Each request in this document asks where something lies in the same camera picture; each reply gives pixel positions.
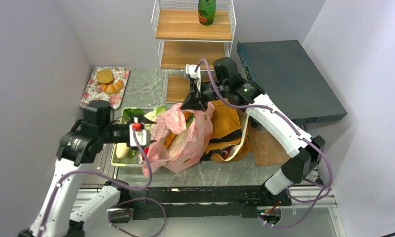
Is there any green cabbage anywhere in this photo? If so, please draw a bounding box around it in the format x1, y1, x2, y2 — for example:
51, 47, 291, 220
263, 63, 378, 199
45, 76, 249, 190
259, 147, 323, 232
144, 106, 167, 122

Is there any white daikon radish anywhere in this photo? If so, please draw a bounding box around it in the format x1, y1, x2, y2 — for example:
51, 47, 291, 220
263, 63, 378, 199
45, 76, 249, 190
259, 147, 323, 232
115, 143, 131, 159

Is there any pink plastic bag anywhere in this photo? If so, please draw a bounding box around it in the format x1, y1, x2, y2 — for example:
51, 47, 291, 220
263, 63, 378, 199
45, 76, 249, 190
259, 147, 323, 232
142, 102, 215, 177

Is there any brown paper grocery bag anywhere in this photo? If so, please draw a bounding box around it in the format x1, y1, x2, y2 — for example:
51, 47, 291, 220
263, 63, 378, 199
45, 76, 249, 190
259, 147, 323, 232
201, 100, 252, 163

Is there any green romaine lettuce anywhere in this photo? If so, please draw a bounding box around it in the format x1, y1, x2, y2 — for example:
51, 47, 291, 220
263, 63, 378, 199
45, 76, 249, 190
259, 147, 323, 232
122, 108, 144, 120

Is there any orange ruffled food piece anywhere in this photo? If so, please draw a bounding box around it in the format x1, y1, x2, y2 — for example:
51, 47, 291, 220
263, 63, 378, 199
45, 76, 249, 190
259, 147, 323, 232
164, 111, 194, 149

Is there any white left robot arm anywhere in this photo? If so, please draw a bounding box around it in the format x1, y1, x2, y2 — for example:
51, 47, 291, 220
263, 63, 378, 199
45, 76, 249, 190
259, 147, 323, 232
19, 100, 152, 237

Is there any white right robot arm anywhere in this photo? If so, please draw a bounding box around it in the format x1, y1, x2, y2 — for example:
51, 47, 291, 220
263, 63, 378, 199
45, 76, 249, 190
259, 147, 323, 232
181, 57, 325, 196

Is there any green plastic basket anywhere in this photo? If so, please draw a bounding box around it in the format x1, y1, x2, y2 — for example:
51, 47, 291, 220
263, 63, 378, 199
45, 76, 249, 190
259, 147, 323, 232
111, 107, 153, 167

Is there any metal baking tray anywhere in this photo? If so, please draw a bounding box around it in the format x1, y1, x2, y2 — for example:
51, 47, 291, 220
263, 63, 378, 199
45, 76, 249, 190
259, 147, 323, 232
81, 144, 117, 189

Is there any croissant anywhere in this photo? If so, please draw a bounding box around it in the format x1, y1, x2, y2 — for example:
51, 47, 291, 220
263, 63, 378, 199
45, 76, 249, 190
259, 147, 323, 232
100, 79, 124, 94

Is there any floral tray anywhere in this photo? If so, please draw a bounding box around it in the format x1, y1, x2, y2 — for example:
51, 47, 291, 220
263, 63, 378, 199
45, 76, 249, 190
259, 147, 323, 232
80, 67, 131, 109

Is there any brown bread slice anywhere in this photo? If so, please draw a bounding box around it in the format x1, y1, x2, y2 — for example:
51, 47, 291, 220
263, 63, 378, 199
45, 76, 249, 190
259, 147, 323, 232
96, 68, 114, 85

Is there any grey metal equipment box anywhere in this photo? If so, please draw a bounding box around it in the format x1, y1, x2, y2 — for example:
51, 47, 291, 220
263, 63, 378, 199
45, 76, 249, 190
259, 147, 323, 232
237, 40, 347, 125

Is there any green glass bottle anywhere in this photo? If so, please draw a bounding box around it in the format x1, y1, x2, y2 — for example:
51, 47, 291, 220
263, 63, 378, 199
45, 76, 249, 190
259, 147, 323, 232
198, 0, 217, 26

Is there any wooden board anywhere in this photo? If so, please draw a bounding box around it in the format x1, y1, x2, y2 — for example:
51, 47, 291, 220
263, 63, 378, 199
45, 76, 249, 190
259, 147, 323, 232
248, 126, 290, 166

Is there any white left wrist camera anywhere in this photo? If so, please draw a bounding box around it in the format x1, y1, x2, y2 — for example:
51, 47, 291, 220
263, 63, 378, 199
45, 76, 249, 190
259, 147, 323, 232
129, 122, 150, 147

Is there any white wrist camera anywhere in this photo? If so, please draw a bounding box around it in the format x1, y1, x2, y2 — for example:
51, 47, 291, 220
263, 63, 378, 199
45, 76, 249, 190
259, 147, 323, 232
129, 122, 150, 147
184, 64, 202, 92

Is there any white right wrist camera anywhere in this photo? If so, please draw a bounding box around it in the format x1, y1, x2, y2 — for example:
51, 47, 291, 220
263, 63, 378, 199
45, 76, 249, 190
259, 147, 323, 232
184, 64, 202, 92

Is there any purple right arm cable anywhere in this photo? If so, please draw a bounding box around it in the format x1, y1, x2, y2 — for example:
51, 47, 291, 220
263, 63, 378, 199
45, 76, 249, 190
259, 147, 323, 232
194, 58, 334, 229

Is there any white wire wooden shelf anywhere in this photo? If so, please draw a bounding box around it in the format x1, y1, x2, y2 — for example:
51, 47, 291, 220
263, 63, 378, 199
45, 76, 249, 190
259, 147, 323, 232
151, 0, 236, 103

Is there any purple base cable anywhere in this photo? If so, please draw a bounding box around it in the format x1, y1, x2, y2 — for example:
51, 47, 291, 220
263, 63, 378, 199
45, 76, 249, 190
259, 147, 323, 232
107, 197, 167, 237

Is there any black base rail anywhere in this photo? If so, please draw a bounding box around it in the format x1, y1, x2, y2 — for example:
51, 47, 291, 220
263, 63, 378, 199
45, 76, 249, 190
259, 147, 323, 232
112, 185, 292, 220

